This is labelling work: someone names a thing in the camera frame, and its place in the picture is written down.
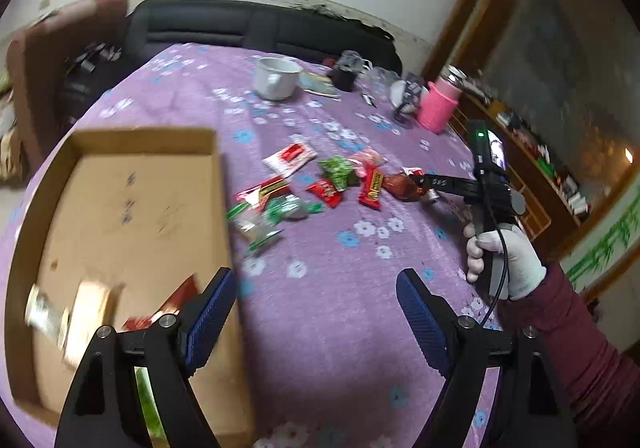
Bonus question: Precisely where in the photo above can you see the dark red sausage snack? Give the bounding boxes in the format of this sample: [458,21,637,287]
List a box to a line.
[383,173,439,202]

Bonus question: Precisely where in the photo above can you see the red yellow candy bar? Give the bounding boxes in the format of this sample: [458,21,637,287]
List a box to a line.
[358,165,384,211]

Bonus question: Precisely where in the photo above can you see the pink snack packet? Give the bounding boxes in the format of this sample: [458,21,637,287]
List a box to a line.
[347,147,387,179]

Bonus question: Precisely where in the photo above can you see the green pea snack packet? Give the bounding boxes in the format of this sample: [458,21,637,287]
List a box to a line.
[319,156,360,193]

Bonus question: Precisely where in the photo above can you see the small red candy packet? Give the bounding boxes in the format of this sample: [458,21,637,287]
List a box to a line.
[306,179,342,209]

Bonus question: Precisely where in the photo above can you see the red striped snack packet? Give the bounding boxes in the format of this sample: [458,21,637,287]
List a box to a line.
[235,175,291,211]

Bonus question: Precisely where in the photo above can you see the white red snack packet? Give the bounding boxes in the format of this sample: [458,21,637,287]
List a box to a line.
[262,143,317,179]

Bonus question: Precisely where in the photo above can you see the maroon sleeved right forearm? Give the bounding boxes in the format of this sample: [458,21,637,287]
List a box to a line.
[501,264,639,433]

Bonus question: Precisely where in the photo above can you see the white gloved right hand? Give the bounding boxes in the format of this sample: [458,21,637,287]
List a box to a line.
[463,223,547,301]

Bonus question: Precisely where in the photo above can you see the wooden shelf cabinet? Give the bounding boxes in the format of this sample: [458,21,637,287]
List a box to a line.
[449,94,582,260]

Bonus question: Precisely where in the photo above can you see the pink sleeved bottle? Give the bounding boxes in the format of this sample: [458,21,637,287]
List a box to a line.
[418,65,466,134]

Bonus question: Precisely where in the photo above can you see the small round mirror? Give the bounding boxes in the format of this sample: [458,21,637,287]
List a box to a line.
[390,72,424,127]

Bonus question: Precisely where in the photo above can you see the purple floral tablecloth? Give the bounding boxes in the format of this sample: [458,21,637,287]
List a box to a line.
[1,43,486,447]

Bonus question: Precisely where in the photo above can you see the clear glass jar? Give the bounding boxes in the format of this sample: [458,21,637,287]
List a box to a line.
[363,67,401,97]

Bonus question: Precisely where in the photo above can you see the cardboard box tray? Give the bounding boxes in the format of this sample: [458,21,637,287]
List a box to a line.
[1,127,231,447]

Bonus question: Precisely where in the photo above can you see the black small cup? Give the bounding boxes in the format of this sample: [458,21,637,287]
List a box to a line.
[328,50,372,92]

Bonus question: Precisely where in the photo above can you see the flat colourful packet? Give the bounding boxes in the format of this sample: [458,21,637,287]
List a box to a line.
[298,71,341,100]

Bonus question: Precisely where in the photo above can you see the white ceramic mug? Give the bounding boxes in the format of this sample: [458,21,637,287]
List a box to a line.
[254,57,304,102]

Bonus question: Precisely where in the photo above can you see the black leather sofa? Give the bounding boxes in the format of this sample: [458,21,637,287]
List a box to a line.
[122,0,402,74]

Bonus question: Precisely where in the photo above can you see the brown armchair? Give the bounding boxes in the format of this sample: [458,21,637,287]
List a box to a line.
[6,0,128,171]

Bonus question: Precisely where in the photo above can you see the black cable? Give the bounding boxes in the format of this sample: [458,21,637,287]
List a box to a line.
[474,167,511,327]

